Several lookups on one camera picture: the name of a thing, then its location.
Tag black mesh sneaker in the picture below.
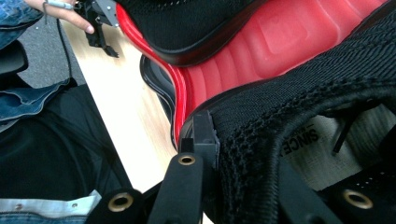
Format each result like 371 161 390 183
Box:
116 0 272 68
178 3 396 224

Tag red and black sneaker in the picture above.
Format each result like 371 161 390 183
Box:
115 0 390 150

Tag black shirt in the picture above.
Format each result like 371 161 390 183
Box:
0 83 134 201

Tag blue denim jacket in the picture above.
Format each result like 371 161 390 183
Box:
0 0 72 126

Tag blue jeans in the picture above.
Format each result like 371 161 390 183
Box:
0 189 103 224

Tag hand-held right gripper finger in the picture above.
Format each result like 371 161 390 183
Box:
178 109 221 171

